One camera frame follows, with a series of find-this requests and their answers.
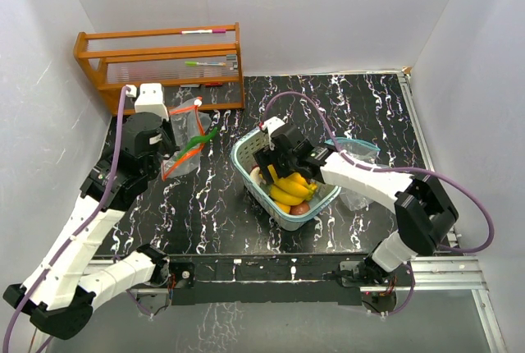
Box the green chili pepper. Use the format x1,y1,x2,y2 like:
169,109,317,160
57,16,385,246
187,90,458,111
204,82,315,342
177,127,217,161

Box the clear bag orange zipper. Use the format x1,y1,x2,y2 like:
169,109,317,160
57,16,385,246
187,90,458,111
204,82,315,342
161,97,211,181

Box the yellow banana bunch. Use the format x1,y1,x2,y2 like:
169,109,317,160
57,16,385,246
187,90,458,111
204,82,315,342
268,165,317,214

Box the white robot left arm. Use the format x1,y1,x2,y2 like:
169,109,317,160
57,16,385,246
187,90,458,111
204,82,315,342
3,112,178,340

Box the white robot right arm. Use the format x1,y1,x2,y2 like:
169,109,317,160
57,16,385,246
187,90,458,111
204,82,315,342
254,117,459,285

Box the clear bag blue zipper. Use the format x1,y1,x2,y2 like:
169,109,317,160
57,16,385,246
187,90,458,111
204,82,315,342
323,137,381,211

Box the white garlic bulb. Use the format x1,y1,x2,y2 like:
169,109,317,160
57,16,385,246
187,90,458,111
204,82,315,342
249,166,267,186

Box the brown passion fruit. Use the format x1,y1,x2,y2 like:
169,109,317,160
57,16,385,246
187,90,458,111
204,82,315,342
289,201,310,216

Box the light green plastic basket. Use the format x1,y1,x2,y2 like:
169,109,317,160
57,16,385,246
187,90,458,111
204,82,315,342
231,129,340,232

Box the green pen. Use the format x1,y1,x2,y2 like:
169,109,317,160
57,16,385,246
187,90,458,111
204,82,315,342
185,61,226,67

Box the orange wooden shelf rack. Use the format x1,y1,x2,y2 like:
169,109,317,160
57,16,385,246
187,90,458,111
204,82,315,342
73,22,245,115

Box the small grey box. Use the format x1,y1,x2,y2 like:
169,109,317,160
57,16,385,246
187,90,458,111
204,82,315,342
226,54,239,71

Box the pink white pen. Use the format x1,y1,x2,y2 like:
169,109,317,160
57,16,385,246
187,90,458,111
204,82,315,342
180,29,227,35

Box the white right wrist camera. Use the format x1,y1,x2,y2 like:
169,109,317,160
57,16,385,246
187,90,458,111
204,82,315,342
259,117,285,139

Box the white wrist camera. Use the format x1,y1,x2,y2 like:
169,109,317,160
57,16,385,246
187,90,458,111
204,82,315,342
134,83,169,121
259,117,285,139

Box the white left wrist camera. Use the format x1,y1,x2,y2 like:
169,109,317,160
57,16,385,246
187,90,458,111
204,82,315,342
134,83,169,121

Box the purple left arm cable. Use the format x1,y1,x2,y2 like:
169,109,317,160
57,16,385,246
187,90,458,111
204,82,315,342
6,85,139,353

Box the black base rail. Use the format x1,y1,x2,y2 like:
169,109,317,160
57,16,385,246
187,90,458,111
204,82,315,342
169,254,369,305

